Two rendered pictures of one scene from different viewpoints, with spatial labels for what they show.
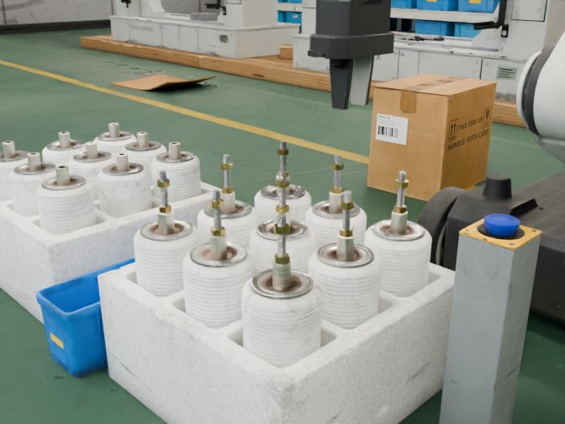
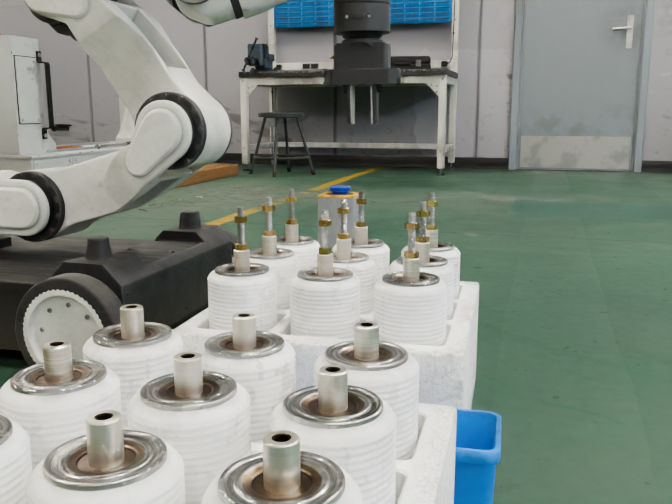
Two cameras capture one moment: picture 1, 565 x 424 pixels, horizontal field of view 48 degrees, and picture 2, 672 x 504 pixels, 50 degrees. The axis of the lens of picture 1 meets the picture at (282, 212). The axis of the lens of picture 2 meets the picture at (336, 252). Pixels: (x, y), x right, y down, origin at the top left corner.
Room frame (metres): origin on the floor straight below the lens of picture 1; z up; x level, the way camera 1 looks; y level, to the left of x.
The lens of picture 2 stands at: (1.41, 0.90, 0.47)
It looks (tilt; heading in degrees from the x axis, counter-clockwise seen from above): 11 degrees down; 238
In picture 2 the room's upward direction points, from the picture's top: straight up
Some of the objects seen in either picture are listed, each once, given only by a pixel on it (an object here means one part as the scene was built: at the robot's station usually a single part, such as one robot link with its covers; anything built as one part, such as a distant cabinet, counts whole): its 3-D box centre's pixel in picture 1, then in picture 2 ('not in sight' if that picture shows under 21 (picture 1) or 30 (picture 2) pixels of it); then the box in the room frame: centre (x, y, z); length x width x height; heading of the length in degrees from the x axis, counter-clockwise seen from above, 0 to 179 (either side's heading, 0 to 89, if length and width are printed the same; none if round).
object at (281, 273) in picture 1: (282, 273); (431, 239); (0.68, 0.00, 0.26); 0.02 x 0.02 x 0.03
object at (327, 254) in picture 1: (345, 255); (361, 243); (0.76, -0.08, 0.25); 0.08 x 0.08 x 0.01
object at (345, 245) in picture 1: (345, 246); (361, 236); (0.76, -0.08, 0.26); 0.02 x 0.02 x 0.03
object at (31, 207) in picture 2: not in sight; (32, 202); (1.17, -0.72, 0.28); 0.21 x 0.20 x 0.13; 132
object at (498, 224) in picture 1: (501, 226); (340, 190); (0.69, -0.26, 0.32); 0.04 x 0.04 x 0.02
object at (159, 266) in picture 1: (171, 286); (409, 345); (0.85, 0.17, 0.16); 0.10 x 0.10 x 0.18
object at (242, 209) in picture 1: (228, 209); (325, 275); (0.93, 0.08, 0.25); 0.08 x 0.08 x 0.01
